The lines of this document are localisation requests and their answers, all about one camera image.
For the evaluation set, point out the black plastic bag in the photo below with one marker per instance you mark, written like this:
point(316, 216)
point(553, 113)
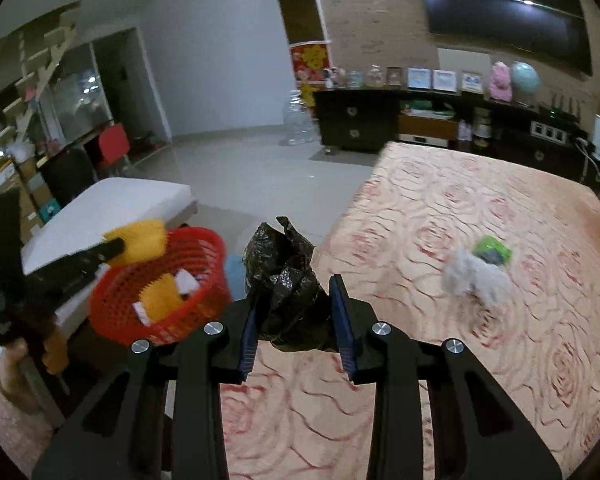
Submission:
point(294, 312)

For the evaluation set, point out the black tv cabinet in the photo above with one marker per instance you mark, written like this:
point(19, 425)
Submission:
point(365, 120)

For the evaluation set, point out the rose pattern tablecloth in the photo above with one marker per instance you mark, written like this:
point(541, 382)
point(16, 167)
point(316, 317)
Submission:
point(388, 223)

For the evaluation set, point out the pink plush toy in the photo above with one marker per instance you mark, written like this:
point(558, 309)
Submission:
point(500, 83)

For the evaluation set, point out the red plastic mesh basket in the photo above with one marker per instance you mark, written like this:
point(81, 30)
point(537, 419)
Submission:
point(199, 251)

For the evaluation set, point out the white foam net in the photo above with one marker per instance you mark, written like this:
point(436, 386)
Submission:
point(468, 275)

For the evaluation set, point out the red chair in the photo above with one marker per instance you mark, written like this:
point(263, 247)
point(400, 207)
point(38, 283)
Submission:
point(114, 145)

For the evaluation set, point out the white tissue paper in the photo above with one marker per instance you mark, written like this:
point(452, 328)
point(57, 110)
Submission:
point(187, 284)

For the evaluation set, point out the red festive poster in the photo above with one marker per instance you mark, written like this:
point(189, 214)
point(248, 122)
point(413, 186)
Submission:
point(309, 61)

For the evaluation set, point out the green wrapper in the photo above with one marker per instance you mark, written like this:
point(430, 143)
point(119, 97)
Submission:
point(491, 250)

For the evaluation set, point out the blue plastic stool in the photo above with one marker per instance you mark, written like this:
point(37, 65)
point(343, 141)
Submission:
point(235, 273)

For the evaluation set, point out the yellow foam fruit net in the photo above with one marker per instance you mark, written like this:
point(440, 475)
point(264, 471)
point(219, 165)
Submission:
point(160, 298)

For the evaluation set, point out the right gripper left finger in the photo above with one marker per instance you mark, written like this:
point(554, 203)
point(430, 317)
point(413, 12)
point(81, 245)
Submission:
point(248, 341)

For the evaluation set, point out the clear water jug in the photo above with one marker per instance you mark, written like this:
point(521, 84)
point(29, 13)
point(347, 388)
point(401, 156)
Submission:
point(297, 121)

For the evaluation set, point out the person's left hand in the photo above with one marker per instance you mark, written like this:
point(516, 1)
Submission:
point(14, 385)

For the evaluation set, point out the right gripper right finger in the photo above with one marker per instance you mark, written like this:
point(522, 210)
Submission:
point(345, 327)

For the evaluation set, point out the light blue globe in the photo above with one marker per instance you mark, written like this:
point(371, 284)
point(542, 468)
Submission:
point(524, 78)

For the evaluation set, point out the wall mounted television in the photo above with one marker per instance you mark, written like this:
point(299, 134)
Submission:
point(554, 29)

